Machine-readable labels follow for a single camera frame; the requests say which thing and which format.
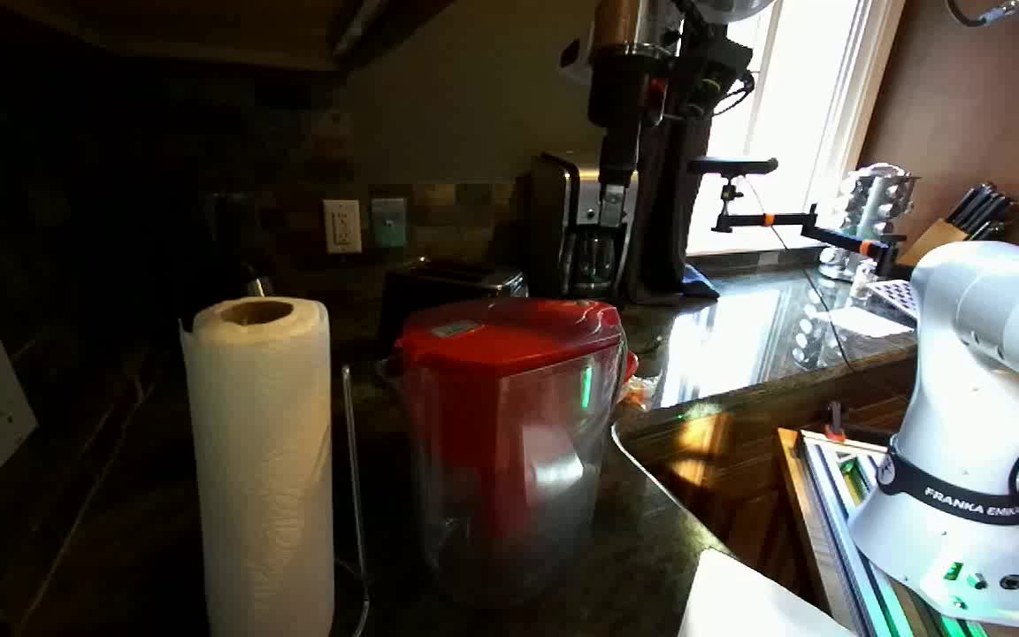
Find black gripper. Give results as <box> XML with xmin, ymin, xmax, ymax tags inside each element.
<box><xmin>589</xmin><ymin>41</ymin><xmax>657</xmax><ymax>192</ymax></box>

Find clear pitcher with red lid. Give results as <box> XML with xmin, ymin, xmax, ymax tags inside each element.
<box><xmin>391</xmin><ymin>294</ymin><xmax>643</xmax><ymax>612</ymax></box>

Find black silver coffee maker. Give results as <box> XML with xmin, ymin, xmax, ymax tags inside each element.
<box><xmin>520</xmin><ymin>152</ymin><xmax>643</xmax><ymax>303</ymax></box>

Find bright window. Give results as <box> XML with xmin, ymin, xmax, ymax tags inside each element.
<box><xmin>684</xmin><ymin>0</ymin><xmax>910</xmax><ymax>258</ymax></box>

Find black toaster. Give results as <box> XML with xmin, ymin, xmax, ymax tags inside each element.
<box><xmin>379</xmin><ymin>258</ymin><xmax>531</xmax><ymax>346</ymax></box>

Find pale green outlet plate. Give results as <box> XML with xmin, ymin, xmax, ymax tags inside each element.
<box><xmin>367</xmin><ymin>194</ymin><xmax>411</xmax><ymax>250</ymax></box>

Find silver spice rack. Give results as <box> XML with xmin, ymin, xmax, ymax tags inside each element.
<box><xmin>820</xmin><ymin>157</ymin><xmax>920</xmax><ymax>280</ymax></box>

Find papers on counter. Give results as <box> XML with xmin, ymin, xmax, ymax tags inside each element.
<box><xmin>849</xmin><ymin>268</ymin><xmax>926</xmax><ymax>333</ymax></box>

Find wooden lower cabinet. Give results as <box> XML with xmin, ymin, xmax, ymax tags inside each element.
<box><xmin>627</xmin><ymin>350</ymin><xmax>926</xmax><ymax>581</ymax></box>

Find wooden knife block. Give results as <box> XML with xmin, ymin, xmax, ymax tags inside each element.
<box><xmin>897</xmin><ymin>179</ymin><xmax>1019</xmax><ymax>268</ymax></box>

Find dark wood upper cabinet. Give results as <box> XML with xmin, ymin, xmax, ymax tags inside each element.
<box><xmin>0</xmin><ymin>0</ymin><xmax>452</xmax><ymax>73</ymax></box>

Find white paper sheet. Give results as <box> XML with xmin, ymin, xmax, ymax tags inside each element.
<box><xmin>678</xmin><ymin>543</ymin><xmax>858</xmax><ymax>637</ymax></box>

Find white paper towel roll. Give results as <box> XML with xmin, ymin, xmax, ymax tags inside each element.
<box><xmin>178</xmin><ymin>294</ymin><xmax>339</xmax><ymax>637</ymax></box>

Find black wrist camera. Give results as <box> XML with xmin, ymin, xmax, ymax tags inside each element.
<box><xmin>647</xmin><ymin>28</ymin><xmax>760</xmax><ymax>121</ymax></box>

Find white light switch plate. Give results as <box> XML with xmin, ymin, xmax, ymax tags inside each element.
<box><xmin>318</xmin><ymin>194</ymin><xmax>367</xmax><ymax>258</ymax></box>

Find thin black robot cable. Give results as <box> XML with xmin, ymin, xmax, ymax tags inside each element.
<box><xmin>949</xmin><ymin>0</ymin><xmax>1019</xmax><ymax>28</ymax></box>

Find wire paper towel holder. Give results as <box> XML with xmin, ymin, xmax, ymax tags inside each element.
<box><xmin>335</xmin><ymin>365</ymin><xmax>374</xmax><ymax>637</ymax></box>

